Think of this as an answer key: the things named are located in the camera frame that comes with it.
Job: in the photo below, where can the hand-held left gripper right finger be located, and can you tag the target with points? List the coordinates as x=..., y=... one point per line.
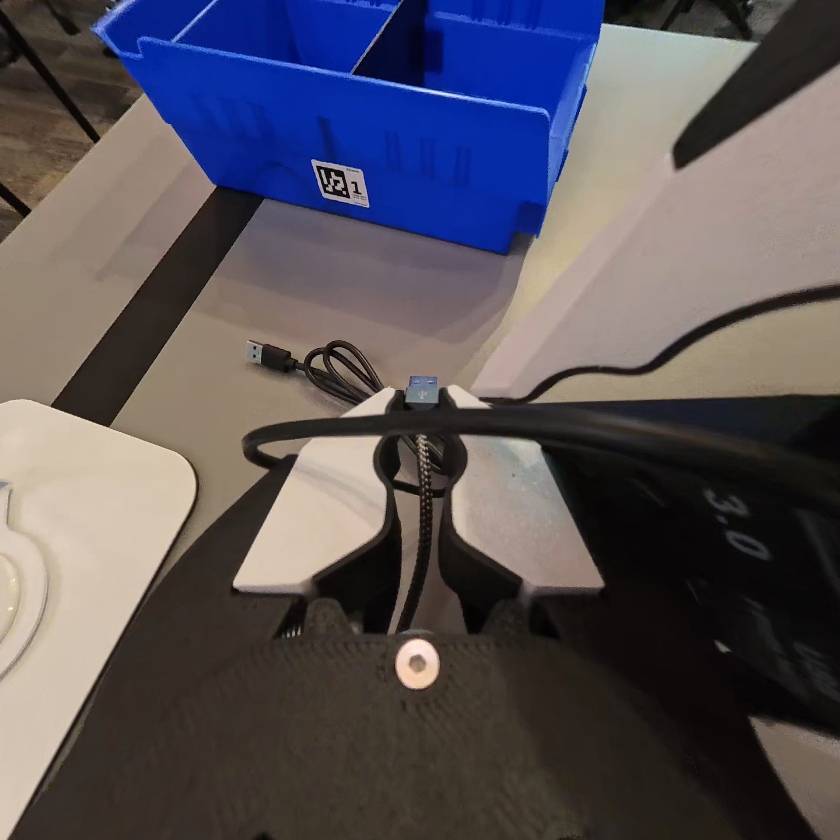
x=519, y=525

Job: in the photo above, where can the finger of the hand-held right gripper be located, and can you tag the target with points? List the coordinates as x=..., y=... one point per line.
x=709, y=236

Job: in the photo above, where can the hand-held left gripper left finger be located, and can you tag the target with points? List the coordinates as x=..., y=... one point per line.
x=315, y=525

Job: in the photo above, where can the black usb hub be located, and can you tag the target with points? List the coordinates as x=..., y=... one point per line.
x=735, y=551

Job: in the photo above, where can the blue plastic bin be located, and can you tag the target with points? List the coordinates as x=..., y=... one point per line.
x=368, y=118

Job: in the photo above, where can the white stand base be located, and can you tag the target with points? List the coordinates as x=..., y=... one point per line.
x=79, y=551

